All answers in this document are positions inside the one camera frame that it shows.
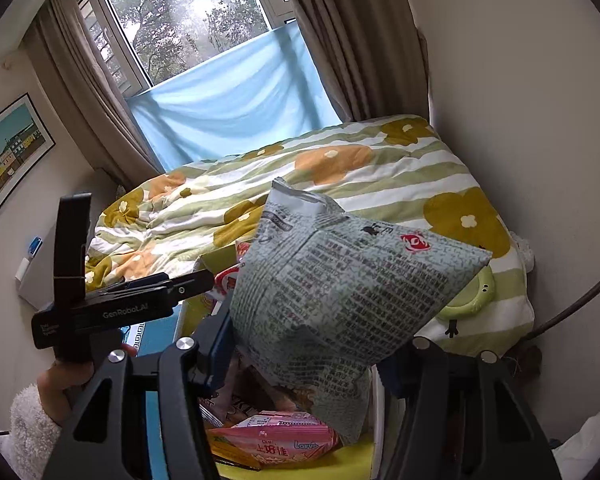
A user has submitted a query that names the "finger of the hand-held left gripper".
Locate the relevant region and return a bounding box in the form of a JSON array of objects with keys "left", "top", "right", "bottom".
[{"left": 167, "top": 269, "right": 216, "bottom": 301}]

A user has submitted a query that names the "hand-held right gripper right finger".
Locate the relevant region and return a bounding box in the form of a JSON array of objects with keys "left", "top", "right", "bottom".
[{"left": 380, "top": 337, "right": 563, "bottom": 480}]

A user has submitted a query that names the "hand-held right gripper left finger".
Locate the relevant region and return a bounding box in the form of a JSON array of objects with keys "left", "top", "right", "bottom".
[{"left": 42, "top": 290, "right": 238, "bottom": 480}]

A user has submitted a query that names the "grey white snack bag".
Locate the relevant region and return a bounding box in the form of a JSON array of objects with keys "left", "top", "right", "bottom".
[{"left": 228, "top": 177, "right": 494, "bottom": 446}]

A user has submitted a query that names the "pink striped marshmallow bag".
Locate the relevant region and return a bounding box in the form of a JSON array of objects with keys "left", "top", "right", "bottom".
[{"left": 207, "top": 410, "right": 342, "bottom": 468}]

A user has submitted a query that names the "person's left hand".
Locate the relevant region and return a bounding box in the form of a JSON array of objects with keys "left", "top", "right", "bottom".
[{"left": 36, "top": 342, "right": 137, "bottom": 427}]

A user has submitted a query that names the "red orange snack bag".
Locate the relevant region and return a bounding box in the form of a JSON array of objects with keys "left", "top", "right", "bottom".
[{"left": 212, "top": 240, "right": 253, "bottom": 312}]

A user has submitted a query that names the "green frog cushion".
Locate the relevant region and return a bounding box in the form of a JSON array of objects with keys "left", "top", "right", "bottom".
[{"left": 436, "top": 265, "right": 497, "bottom": 339}]

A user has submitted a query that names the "white cloth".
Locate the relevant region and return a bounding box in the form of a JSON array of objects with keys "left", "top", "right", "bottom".
[{"left": 550, "top": 409, "right": 600, "bottom": 480}]

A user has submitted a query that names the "light blue window cloth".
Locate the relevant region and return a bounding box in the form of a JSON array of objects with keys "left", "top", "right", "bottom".
[{"left": 125, "top": 22, "right": 344, "bottom": 173}]

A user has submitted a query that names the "floral striped blanket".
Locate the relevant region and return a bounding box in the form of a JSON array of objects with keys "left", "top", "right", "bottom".
[{"left": 85, "top": 115, "right": 537, "bottom": 356}]

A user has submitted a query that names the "brown curtain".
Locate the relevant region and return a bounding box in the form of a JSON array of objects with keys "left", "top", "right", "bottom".
[
  {"left": 25, "top": 0, "right": 167, "bottom": 192},
  {"left": 270, "top": 0, "right": 432, "bottom": 125}
]

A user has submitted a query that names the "white framed window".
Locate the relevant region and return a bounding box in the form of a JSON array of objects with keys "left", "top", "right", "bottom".
[{"left": 77, "top": 0, "right": 302, "bottom": 97}]

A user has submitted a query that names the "white wall unit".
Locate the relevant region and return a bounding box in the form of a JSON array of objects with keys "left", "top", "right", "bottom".
[{"left": 15, "top": 255, "right": 57, "bottom": 307}]

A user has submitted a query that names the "black cable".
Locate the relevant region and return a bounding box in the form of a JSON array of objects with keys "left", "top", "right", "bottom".
[{"left": 529, "top": 265, "right": 600, "bottom": 342}]

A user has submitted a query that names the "framed wall picture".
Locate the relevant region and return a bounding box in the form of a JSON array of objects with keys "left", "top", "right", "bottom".
[{"left": 0, "top": 92, "right": 57, "bottom": 227}]

